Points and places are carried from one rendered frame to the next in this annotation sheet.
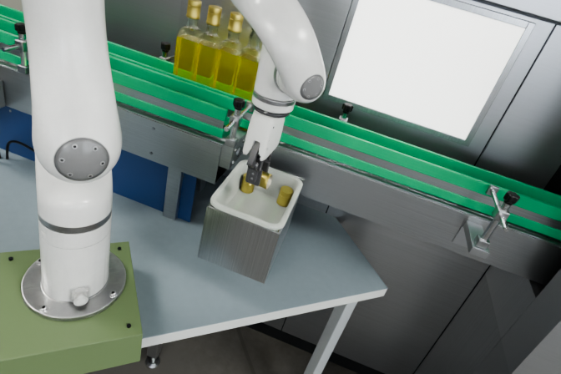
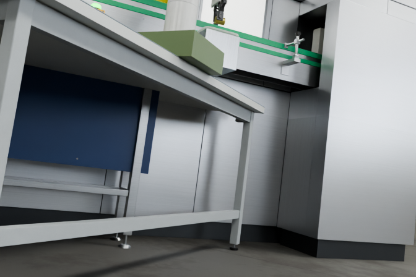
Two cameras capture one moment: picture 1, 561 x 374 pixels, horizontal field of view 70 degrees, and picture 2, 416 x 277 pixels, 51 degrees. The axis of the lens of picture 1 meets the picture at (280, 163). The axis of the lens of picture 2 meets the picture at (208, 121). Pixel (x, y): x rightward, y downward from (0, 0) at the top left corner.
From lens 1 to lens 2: 1.82 m
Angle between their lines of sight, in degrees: 48
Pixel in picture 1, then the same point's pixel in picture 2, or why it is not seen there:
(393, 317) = (257, 170)
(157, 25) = not seen: outside the picture
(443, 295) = (275, 142)
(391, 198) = (252, 55)
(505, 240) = (298, 67)
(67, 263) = (192, 13)
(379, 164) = (242, 41)
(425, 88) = (239, 19)
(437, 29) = not seen: outside the picture
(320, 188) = not seen: hidden behind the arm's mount
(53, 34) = not seen: outside the picture
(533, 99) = (277, 23)
